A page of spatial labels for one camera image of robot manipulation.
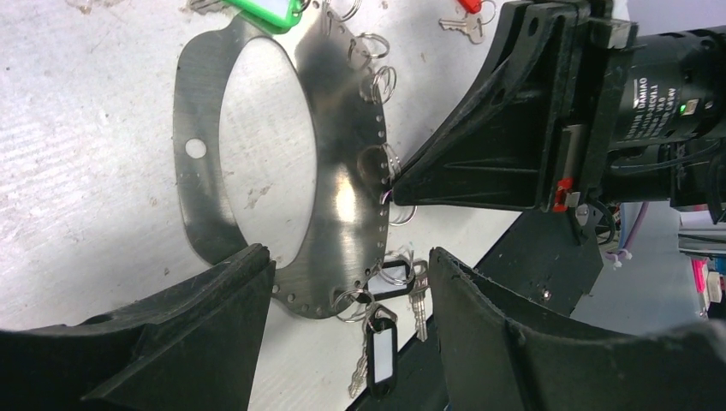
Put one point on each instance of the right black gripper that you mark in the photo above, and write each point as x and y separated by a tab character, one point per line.
498	147

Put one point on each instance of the metal key holder ring plate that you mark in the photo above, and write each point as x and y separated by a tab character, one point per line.
346	237

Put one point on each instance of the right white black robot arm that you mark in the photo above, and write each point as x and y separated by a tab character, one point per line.
670	132

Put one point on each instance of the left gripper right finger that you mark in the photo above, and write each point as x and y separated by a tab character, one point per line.
678	369

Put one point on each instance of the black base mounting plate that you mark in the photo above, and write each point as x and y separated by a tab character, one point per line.
473	357

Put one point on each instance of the green tagged key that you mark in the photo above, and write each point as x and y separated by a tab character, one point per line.
278	16

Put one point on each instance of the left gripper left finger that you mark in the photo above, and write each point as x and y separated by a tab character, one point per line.
192	346

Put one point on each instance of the red tagged key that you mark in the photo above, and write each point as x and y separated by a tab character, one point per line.
472	25

